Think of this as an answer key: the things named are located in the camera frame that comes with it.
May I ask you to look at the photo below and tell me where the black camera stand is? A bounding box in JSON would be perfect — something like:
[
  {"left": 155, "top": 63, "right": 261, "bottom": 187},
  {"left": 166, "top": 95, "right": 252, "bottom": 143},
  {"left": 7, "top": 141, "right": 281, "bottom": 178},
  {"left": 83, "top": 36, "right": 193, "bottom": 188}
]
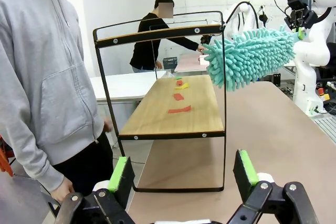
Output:
[{"left": 258, "top": 5, "right": 269, "bottom": 28}]

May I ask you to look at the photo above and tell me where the person's right forearm grey sleeve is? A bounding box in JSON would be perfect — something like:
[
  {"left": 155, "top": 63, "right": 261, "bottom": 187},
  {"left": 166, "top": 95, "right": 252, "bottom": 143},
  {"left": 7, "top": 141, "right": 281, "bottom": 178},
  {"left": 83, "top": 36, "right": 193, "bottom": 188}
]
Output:
[{"left": 9, "top": 119, "right": 65, "bottom": 192}]

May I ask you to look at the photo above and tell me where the person's right hand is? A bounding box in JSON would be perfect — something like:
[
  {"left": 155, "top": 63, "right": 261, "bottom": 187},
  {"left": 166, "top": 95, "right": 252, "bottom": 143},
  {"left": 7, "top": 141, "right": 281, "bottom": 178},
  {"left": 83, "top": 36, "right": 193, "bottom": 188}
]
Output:
[{"left": 49, "top": 176, "right": 76, "bottom": 204}]

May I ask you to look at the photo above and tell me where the two-tier wooden shelf black frame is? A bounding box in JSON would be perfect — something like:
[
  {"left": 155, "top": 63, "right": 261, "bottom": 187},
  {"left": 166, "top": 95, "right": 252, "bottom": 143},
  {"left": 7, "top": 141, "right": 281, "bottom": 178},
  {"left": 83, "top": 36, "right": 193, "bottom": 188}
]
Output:
[{"left": 92, "top": 10, "right": 227, "bottom": 193}]

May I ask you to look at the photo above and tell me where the person in grey hoodie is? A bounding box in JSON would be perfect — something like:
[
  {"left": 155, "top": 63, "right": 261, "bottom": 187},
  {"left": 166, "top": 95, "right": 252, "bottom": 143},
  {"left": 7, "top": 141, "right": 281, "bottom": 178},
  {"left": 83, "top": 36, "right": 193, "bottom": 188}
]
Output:
[{"left": 0, "top": 0, "right": 114, "bottom": 206}]

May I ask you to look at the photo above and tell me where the pink topped table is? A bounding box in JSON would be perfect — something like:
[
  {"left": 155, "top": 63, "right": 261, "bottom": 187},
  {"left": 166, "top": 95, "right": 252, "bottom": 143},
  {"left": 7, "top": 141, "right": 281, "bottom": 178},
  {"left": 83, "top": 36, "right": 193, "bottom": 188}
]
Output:
[{"left": 174, "top": 53, "right": 211, "bottom": 73}]

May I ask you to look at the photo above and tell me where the teal microfibre duster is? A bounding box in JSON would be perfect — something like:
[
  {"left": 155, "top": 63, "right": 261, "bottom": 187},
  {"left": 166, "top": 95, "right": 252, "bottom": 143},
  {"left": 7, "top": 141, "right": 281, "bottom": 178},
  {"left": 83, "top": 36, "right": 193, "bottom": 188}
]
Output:
[{"left": 202, "top": 24, "right": 302, "bottom": 93}]

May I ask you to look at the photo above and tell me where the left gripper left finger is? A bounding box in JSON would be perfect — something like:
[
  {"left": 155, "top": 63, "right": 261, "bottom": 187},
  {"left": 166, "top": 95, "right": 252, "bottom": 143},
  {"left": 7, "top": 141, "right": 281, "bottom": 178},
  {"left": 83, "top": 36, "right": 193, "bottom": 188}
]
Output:
[{"left": 54, "top": 156, "right": 136, "bottom": 224}]

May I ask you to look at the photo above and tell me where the black strap sleeve right arm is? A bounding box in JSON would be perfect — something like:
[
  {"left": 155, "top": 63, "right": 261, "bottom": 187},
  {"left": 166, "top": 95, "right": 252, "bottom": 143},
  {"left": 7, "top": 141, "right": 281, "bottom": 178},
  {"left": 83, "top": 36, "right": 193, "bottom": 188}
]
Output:
[{"left": 316, "top": 5, "right": 333, "bottom": 25}]

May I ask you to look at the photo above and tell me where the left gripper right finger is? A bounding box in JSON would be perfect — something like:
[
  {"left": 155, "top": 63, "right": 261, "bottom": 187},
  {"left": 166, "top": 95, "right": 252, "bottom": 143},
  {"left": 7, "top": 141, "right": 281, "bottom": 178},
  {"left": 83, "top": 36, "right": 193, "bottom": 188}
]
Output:
[{"left": 227, "top": 149, "right": 320, "bottom": 224}]

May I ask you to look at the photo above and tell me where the black arched cable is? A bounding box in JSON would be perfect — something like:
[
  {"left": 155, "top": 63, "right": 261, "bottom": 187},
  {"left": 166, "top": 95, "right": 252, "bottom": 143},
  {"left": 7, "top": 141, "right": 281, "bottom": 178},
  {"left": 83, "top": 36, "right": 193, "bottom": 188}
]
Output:
[{"left": 227, "top": 1, "right": 260, "bottom": 29}]

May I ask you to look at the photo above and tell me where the large white table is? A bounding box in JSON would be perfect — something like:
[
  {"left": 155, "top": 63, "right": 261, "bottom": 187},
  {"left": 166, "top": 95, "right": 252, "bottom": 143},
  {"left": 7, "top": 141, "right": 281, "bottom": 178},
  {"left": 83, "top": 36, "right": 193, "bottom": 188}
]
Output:
[{"left": 90, "top": 70, "right": 167, "bottom": 102}]

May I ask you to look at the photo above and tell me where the person in black sweater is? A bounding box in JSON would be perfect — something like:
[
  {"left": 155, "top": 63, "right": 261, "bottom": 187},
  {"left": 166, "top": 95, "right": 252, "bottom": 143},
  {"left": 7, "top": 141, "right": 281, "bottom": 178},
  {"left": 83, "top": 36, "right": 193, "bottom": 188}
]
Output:
[{"left": 129, "top": 0, "right": 208, "bottom": 73}]

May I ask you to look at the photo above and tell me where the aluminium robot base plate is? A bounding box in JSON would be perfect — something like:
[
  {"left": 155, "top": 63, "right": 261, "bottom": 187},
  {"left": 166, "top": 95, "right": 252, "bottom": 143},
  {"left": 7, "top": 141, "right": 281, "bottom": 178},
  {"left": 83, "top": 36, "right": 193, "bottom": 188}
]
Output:
[{"left": 313, "top": 115, "right": 336, "bottom": 141}]

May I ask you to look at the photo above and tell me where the black plastic crate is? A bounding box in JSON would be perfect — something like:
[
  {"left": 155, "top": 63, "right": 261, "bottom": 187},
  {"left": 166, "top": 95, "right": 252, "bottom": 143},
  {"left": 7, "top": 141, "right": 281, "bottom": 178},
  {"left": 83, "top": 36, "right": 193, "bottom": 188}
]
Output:
[{"left": 162, "top": 57, "right": 180, "bottom": 69}]

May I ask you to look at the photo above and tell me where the orange plastic object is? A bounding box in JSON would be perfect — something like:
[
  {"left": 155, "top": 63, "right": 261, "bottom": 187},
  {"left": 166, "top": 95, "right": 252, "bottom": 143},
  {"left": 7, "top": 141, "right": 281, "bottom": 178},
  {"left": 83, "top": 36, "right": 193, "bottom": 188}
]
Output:
[{"left": 0, "top": 134, "right": 14, "bottom": 177}]

